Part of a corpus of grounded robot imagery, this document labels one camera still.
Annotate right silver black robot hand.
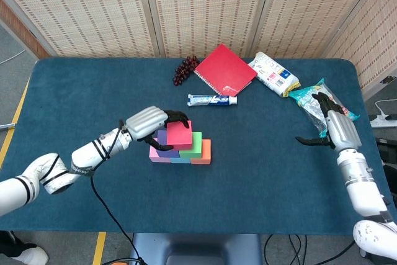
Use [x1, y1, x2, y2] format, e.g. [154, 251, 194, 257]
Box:
[295, 92, 363, 151]

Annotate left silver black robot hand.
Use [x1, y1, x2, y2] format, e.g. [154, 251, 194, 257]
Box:
[125, 106, 190, 151]

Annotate pink foam cube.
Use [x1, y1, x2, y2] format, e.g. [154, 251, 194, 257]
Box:
[148, 137, 172, 163]

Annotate purple foam cube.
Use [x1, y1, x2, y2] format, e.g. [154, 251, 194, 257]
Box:
[156, 130, 181, 158]

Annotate red foam cube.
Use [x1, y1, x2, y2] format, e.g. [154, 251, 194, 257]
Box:
[166, 120, 194, 151]

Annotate green foam cube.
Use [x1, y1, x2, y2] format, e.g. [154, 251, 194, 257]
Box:
[179, 132, 203, 159]

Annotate orange foam cube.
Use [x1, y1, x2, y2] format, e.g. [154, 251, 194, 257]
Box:
[190, 138, 212, 166]

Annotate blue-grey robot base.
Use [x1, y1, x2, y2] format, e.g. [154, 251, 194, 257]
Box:
[128, 233, 263, 265]

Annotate white power strip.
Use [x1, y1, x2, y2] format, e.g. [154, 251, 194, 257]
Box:
[370, 114, 397, 128]

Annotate teal clear snack bag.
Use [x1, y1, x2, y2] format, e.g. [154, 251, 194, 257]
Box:
[288, 78, 361, 139]

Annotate black equipment case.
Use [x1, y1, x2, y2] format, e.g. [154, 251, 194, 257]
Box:
[375, 137, 397, 210]

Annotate teal felt table cloth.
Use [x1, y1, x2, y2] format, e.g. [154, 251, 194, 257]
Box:
[0, 56, 397, 236]

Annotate dark red grape bunch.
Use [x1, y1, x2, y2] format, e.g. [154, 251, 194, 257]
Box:
[172, 55, 200, 87]

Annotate blue white toothpaste tube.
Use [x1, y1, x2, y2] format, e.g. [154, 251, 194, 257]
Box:
[187, 93, 238, 107]

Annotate white yellow-edged snack bag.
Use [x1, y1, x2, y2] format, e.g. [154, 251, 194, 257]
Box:
[248, 51, 301, 97]

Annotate red spiral notebook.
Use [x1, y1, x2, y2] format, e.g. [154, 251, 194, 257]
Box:
[193, 43, 259, 97]

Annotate woven bamboo folding screen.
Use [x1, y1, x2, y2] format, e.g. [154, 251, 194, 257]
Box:
[0, 0, 397, 92]

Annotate white power cord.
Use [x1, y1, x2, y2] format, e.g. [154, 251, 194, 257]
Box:
[375, 99, 397, 117]

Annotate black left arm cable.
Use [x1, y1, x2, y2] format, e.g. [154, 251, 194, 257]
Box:
[89, 119, 146, 265]

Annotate black floor cables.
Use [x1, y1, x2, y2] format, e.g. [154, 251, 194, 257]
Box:
[263, 233, 354, 265]

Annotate grey floor cable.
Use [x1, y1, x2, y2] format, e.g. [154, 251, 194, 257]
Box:
[0, 49, 27, 65]

